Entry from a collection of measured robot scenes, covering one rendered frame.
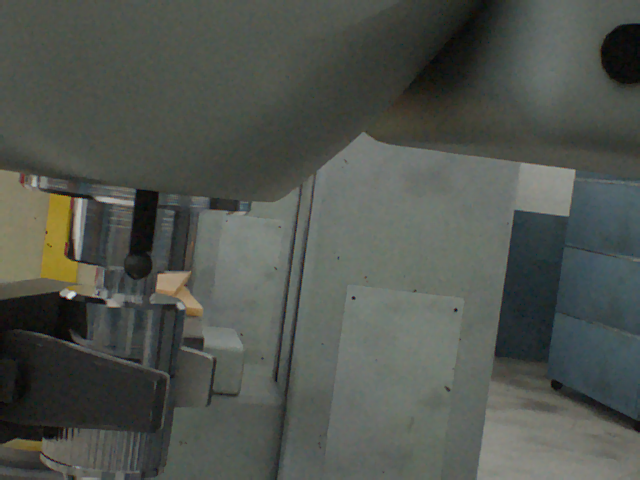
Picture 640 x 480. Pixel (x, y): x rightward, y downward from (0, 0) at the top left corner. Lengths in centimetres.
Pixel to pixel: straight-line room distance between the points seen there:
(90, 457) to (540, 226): 980
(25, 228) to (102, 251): 175
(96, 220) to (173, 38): 9
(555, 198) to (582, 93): 989
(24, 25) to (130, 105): 4
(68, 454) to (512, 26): 22
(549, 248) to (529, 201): 42
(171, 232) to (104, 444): 8
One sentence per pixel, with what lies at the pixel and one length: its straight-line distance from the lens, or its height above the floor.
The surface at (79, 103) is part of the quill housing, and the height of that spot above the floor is 133.
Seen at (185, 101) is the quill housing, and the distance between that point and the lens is 39.
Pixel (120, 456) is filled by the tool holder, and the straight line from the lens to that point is 46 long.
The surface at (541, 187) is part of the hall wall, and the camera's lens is 1022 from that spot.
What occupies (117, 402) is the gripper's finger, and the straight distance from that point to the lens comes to 44.
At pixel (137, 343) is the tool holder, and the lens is 45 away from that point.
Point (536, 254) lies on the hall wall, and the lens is 1023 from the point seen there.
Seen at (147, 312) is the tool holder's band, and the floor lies 127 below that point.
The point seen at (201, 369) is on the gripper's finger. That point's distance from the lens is 49.
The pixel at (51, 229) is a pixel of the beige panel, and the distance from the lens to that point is 219.
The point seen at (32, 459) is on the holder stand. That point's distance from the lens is 88.
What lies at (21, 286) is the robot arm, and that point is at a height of 126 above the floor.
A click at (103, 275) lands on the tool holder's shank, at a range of 46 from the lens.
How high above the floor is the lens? 132
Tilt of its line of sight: 3 degrees down
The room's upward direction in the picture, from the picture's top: 7 degrees clockwise
